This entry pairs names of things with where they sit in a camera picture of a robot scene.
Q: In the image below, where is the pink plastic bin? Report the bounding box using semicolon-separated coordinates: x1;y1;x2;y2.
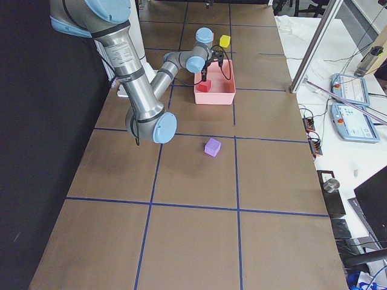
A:
193;60;236;105

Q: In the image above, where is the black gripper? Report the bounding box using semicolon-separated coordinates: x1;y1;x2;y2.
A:
201;50;224;82

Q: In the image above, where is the far teach pendant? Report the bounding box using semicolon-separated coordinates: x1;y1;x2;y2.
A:
331;73;370;106

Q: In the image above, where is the water bottle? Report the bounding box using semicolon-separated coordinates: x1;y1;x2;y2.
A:
354;46;383;77

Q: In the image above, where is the black monitor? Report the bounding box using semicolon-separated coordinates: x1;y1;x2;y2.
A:
354;167;387;248

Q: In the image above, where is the yellow foam block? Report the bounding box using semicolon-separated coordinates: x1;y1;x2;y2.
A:
219;34;231;48

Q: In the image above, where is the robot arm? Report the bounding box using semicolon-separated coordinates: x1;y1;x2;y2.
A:
50;1;213;144

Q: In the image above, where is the purple foam block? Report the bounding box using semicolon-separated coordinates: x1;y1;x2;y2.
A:
204;138;221;157

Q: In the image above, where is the red foam block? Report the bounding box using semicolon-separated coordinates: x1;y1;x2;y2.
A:
197;80;212;92

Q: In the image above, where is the near teach pendant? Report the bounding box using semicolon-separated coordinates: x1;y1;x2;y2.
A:
330;103;380;143

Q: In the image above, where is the teach pendant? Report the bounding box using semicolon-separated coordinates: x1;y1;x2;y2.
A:
330;103;380;143
331;73;370;106

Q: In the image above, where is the metal cup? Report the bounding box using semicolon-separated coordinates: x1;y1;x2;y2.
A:
323;178;340;193

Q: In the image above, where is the aluminium frame post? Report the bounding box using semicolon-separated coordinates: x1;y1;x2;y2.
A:
290;0;343;93

